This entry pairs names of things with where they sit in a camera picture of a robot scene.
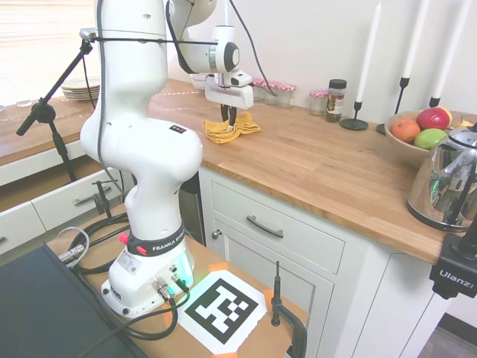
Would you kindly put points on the yellow cloth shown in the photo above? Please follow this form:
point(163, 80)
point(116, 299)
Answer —
point(220, 132)

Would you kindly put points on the glass jar red checked lid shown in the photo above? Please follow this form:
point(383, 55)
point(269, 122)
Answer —
point(272, 91)
point(258, 89)
point(318, 101)
point(287, 95)

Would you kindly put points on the large black bar clamp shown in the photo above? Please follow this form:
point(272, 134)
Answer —
point(276, 298)

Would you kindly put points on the spice jar black lid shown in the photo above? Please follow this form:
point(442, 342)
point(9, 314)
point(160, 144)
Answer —
point(335, 102)

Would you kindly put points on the orange fruit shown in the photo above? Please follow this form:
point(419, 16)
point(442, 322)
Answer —
point(405, 130)

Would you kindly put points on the stainless steel kettle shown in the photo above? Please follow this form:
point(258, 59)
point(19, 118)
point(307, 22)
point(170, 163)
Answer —
point(443, 179)

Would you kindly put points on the yellow pear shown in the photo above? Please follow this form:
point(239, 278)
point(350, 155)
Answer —
point(463, 123)

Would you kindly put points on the black candle holder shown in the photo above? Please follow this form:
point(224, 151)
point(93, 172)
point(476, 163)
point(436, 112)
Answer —
point(435, 101)
point(354, 123)
point(401, 95)

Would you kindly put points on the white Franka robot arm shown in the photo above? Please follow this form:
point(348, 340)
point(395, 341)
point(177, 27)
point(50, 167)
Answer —
point(126, 141)

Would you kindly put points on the metal cabinet knob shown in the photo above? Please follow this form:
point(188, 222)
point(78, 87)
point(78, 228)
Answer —
point(217, 234)

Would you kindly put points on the grey camera on stand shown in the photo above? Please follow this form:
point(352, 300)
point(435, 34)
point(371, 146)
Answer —
point(87, 33)

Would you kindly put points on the black boom stand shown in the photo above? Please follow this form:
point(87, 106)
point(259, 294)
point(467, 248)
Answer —
point(41, 108)

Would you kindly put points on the small black clamp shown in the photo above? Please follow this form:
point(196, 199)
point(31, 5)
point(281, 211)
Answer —
point(101, 199)

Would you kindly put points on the black white fiducial tag sheet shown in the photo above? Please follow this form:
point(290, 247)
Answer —
point(221, 311)

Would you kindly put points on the green apple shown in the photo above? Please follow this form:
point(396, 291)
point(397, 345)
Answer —
point(429, 138)

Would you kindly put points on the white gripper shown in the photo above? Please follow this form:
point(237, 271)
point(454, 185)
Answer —
point(229, 96)

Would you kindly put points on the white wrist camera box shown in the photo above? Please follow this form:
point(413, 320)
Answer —
point(241, 79)

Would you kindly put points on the white window blind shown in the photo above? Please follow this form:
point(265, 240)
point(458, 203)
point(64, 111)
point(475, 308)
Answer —
point(41, 44)

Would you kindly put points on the brown robot base board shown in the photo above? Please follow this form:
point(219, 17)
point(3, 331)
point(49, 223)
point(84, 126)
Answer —
point(194, 343)

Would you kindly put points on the small glass dish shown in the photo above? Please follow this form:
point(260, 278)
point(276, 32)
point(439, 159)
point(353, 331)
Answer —
point(24, 103)

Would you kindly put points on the stack of white plates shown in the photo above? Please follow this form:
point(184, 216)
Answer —
point(80, 89)

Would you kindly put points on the black controller box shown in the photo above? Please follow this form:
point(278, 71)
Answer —
point(44, 309)

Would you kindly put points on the white drawer under counter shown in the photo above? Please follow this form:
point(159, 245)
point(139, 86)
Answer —
point(305, 238)

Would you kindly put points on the white open drawer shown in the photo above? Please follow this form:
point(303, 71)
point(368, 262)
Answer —
point(59, 209)

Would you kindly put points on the black Ulanzi camera mount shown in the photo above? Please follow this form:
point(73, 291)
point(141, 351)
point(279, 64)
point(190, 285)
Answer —
point(452, 276)

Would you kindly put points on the wooden fruit bowl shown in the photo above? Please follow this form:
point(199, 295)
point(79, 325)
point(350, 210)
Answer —
point(402, 149)

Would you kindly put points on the red apple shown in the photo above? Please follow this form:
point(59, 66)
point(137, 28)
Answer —
point(432, 118)

